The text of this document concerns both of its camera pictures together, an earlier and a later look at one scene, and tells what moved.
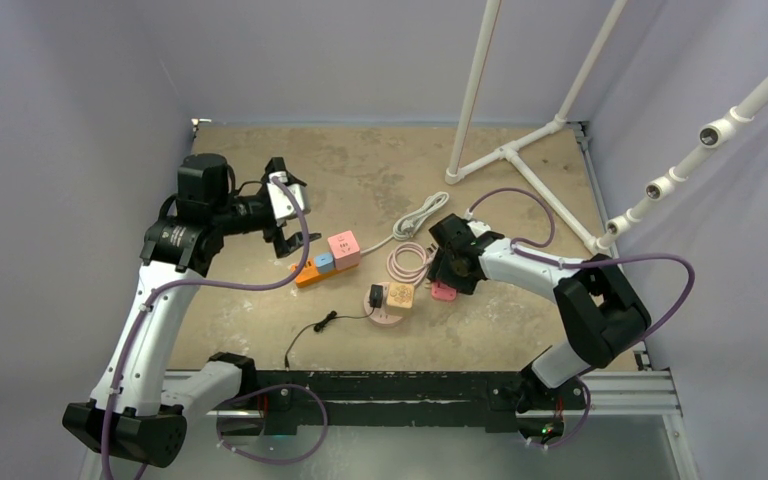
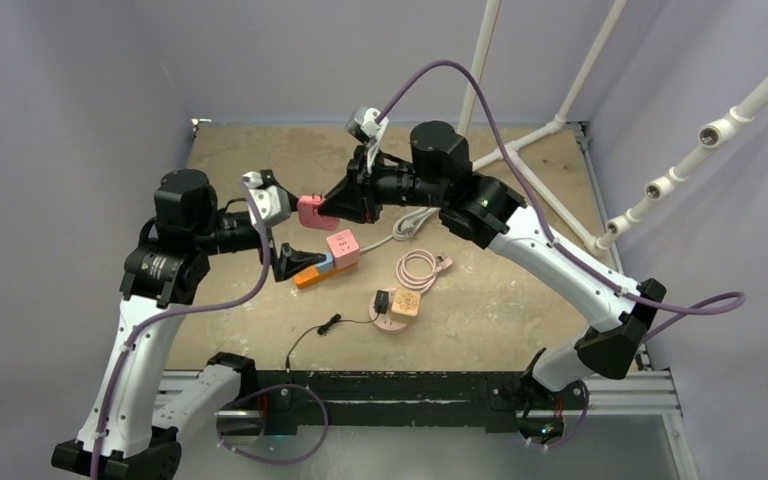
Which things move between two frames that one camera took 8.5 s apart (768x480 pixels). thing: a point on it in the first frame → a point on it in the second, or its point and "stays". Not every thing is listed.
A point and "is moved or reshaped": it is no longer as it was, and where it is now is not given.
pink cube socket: (345, 250) stays
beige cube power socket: (400, 296) is moved or reshaped
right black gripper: (454, 248) → (364, 187)
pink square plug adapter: (443, 292) → (309, 215)
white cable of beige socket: (406, 228) stays
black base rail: (489, 398) stays
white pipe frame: (457, 173) stays
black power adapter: (376, 295) is moved or reshaped
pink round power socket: (381, 316) is moved or reshaped
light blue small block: (324, 263) stays
